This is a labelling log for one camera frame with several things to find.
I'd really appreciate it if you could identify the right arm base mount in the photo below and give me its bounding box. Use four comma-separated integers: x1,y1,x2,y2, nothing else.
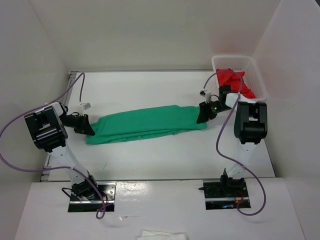
198,178,251,210

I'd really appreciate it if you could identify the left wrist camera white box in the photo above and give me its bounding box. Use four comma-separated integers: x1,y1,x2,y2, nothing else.
78,102,91,114

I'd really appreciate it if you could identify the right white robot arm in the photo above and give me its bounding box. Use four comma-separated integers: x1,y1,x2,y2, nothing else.
196,85,268,197

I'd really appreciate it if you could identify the white crumpled cloth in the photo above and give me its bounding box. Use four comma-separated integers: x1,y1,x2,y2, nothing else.
138,230,188,240

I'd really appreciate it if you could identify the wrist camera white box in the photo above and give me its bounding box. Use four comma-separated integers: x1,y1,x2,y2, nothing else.
78,102,91,114
199,89,212,103

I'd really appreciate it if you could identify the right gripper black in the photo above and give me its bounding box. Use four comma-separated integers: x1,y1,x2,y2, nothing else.
196,100,232,124

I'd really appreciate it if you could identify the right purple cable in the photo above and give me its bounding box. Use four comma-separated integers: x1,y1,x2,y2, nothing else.
203,70,267,216

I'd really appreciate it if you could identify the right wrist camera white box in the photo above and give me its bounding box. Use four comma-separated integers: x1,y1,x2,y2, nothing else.
199,89,212,103

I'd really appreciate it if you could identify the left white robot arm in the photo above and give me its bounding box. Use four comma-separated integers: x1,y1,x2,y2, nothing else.
24,102,100,201

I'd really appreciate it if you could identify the white plastic basket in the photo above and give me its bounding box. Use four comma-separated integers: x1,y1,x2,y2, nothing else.
211,54,267,102

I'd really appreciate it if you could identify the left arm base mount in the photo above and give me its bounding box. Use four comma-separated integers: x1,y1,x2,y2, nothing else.
61,181,117,213

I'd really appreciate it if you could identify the green tank top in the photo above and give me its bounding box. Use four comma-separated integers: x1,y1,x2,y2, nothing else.
85,105,208,145

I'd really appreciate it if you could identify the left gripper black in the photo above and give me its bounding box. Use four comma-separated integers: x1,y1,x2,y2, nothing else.
59,113,95,136

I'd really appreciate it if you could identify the red tank top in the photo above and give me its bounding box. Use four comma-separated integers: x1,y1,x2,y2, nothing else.
216,68,256,99

